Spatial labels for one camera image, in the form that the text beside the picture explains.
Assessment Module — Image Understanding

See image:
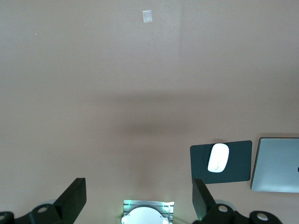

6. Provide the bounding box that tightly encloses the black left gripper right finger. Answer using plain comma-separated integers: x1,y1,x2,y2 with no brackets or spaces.
192,178,237,224

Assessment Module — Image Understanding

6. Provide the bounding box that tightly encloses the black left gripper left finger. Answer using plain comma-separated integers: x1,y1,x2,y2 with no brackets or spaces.
29,177,87,224

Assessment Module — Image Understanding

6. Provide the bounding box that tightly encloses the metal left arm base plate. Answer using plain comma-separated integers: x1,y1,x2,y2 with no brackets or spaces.
121,199,176,224

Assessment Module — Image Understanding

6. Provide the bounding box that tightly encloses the white computer mouse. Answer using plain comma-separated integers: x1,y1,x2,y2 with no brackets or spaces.
207,143,230,174

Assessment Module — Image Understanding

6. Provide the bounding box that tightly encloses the small clear tape piece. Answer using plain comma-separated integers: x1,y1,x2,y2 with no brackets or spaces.
142,10,153,24

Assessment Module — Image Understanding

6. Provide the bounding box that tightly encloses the silver closed laptop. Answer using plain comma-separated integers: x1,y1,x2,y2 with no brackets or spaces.
250,137,299,193

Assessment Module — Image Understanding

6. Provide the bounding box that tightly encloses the black mouse pad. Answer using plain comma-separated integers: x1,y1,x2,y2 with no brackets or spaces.
190,140,253,185

